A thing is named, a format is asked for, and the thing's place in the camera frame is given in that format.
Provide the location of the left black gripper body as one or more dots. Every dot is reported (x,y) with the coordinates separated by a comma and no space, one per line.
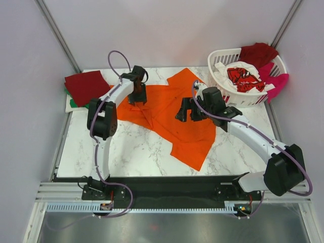
(138,95)

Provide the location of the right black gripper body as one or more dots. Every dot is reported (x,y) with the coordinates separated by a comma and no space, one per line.
(207,109)

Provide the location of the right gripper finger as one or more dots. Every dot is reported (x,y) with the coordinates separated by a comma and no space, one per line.
(185,103)
(180,117)

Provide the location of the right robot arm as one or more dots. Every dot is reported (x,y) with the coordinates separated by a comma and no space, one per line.
(285,167)

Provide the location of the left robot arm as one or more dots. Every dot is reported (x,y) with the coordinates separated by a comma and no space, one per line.
(102,125)

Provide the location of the white laundry basket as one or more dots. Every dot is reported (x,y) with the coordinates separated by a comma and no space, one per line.
(227,56)

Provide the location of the white red printed shirt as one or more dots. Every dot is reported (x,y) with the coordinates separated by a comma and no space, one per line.
(243,77)

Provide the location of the folded dark red shirt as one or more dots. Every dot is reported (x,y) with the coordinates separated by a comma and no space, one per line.
(83,87)

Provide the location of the folded green shirt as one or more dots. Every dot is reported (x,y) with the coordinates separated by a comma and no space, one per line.
(73,102)

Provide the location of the folded cream shirt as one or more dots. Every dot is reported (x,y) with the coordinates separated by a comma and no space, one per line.
(69,107)

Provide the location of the dark red crumpled shirt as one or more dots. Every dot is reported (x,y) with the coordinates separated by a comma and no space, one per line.
(258,54)

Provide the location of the pink crumpled shirt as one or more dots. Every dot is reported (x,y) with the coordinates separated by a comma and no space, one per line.
(276,81)

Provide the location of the white slotted cable duct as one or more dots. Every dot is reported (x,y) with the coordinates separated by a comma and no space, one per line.
(100,207)

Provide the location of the left aluminium corner post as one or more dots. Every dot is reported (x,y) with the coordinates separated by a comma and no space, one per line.
(44,9)

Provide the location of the aluminium corner post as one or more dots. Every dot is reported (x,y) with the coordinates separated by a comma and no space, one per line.
(293,10)
(44,9)

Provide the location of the aluminium frame rail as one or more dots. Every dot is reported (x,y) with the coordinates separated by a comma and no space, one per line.
(70,192)

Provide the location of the right aluminium corner post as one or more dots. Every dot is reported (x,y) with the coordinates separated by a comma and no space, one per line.
(293,10)

